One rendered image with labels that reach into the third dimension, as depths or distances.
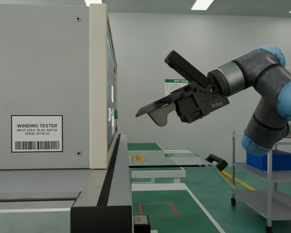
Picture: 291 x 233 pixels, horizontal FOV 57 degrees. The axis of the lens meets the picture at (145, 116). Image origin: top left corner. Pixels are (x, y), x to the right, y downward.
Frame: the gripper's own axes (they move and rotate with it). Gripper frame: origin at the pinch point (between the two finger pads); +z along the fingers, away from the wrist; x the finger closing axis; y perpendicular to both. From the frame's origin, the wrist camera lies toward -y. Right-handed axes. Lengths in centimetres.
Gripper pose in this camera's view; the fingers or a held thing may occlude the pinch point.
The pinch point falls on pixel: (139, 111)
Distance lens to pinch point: 62.5
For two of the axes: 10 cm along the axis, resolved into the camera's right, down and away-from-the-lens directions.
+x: -0.8, -0.1, 10.0
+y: 4.2, 9.1, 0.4
